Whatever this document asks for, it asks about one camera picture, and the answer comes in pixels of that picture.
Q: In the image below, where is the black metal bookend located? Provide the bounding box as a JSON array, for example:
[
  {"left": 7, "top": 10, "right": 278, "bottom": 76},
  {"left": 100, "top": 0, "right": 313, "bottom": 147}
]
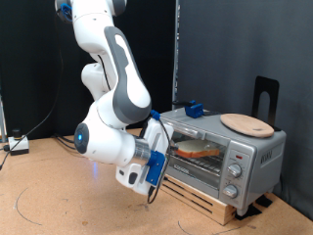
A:
[{"left": 251, "top": 75, "right": 282, "bottom": 132}]

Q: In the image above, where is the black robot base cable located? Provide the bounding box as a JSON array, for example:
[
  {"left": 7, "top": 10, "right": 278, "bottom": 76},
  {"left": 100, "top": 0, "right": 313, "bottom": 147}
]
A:
[
  {"left": 56, "top": 137, "right": 79, "bottom": 152},
  {"left": 53, "top": 132, "right": 79, "bottom": 145}
]

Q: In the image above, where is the wire oven rack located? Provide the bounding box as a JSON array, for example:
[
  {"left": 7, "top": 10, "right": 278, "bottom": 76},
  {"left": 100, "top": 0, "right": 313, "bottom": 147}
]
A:
[{"left": 169, "top": 153, "right": 227, "bottom": 177}]

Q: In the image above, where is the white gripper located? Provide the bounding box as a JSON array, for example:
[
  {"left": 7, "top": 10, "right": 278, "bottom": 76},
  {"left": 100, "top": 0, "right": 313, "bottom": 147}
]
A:
[{"left": 115, "top": 121, "right": 179, "bottom": 196}]

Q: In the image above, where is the long black hanging cable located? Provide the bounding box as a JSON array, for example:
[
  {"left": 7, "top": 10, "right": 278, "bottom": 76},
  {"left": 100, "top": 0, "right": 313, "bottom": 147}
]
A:
[{"left": 0, "top": 13, "right": 65, "bottom": 170}]

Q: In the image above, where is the round wooden board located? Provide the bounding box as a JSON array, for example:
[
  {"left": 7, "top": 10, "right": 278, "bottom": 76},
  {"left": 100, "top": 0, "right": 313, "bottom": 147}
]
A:
[{"left": 219, "top": 113, "right": 275, "bottom": 139}]

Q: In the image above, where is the white bread slice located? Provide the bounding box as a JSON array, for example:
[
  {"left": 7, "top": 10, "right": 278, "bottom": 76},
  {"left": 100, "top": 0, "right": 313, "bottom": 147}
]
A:
[{"left": 174, "top": 139, "right": 221, "bottom": 160}]

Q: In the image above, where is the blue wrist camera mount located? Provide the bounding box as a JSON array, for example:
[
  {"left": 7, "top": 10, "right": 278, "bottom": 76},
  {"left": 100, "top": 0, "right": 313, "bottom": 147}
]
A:
[{"left": 145, "top": 150, "right": 166, "bottom": 187}]

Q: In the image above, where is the wooden block under oven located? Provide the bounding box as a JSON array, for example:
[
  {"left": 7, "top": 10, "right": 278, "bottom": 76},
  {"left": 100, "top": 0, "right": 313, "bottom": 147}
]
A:
[{"left": 159, "top": 174, "right": 238, "bottom": 227}]

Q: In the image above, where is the grey metal frame bar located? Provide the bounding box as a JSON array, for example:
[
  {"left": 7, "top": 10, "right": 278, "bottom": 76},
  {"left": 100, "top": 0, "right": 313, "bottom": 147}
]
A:
[{"left": 0, "top": 94, "right": 7, "bottom": 144}]

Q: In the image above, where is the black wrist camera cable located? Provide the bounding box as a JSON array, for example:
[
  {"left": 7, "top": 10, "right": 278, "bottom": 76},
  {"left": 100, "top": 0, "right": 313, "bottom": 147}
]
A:
[{"left": 139, "top": 110, "right": 173, "bottom": 206}]

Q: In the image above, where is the blue cable clip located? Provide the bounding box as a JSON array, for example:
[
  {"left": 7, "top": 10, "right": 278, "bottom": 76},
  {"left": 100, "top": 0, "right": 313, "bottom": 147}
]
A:
[{"left": 60, "top": 2, "right": 73, "bottom": 24}]

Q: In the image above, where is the silver oven knob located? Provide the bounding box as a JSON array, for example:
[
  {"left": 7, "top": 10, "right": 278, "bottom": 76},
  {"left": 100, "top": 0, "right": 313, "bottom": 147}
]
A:
[
  {"left": 222, "top": 184, "right": 239, "bottom": 200},
  {"left": 227, "top": 164, "right": 243, "bottom": 179}
]

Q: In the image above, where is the vertical metal pole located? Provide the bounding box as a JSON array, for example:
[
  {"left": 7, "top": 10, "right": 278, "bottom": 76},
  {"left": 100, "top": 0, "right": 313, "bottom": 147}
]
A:
[{"left": 171, "top": 0, "right": 181, "bottom": 112}]

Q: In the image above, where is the silver toaster oven body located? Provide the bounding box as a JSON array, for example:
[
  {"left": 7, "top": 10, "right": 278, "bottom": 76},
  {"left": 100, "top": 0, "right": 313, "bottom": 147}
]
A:
[{"left": 159, "top": 105, "right": 288, "bottom": 217}]

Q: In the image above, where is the black foam pad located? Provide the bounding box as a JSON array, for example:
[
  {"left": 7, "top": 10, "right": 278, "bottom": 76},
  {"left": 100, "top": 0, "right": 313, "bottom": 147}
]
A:
[
  {"left": 255, "top": 195, "right": 274, "bottom": 209},
  {"left": 234, "top": 204, "right": 262, "bottom": 221}
]

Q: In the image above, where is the blue printed grip block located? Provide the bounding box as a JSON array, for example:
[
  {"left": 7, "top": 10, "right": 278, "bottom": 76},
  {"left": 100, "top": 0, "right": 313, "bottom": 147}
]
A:
[{"left": 184, "top": 99, "right": 205, "bottom": 119}]

